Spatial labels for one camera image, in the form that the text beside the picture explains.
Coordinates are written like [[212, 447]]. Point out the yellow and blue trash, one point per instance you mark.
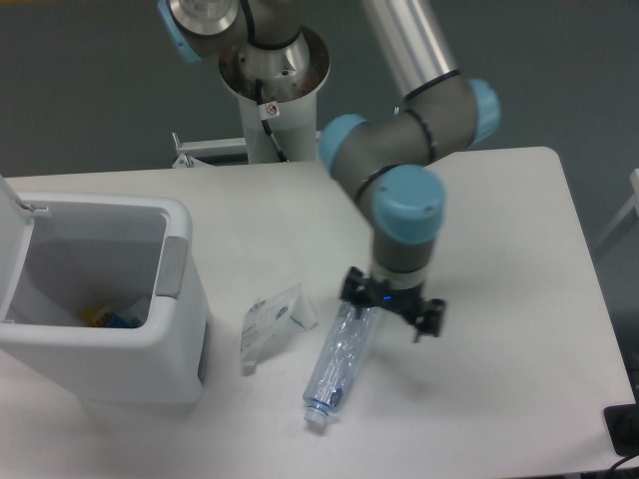
[[104, 317]]

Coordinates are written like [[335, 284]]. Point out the white open trash can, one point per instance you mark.
[[63, 253]]

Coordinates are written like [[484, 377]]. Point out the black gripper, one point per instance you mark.
[[362, 292]]

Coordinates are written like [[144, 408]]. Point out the black device at table edge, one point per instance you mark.
[[622, 425]]

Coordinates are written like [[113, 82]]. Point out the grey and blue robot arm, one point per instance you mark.
[[381, 167]]

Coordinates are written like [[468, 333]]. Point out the crushed clear plastic bottle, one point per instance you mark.
[[335, 369]]

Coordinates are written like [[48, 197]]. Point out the clear plastic wrapper bag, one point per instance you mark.
[[286, 312]]

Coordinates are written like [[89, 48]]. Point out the white metal base frame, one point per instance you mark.
[[230, 151]]

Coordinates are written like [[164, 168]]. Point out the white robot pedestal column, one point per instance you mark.
[[277, 96]]

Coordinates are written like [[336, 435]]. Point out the white furniture leg at right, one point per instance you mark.
[[621, 224]]

